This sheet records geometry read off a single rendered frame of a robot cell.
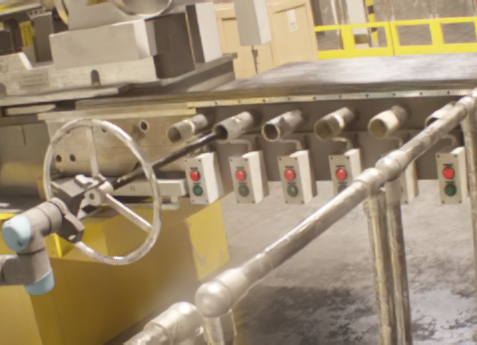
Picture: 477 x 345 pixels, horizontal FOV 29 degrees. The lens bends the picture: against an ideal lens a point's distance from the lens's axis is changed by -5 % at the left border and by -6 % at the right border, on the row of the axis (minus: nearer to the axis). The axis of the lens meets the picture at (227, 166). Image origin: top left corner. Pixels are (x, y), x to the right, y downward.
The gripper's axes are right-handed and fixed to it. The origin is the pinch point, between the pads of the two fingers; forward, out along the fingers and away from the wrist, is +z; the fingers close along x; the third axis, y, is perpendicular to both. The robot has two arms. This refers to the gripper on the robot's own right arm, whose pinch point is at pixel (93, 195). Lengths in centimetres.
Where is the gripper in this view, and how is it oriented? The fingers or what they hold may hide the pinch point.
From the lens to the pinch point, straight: 237.5
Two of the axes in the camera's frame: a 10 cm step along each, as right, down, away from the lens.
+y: -7.9, -5.1, 3.4
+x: -3.2, 8.1, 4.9
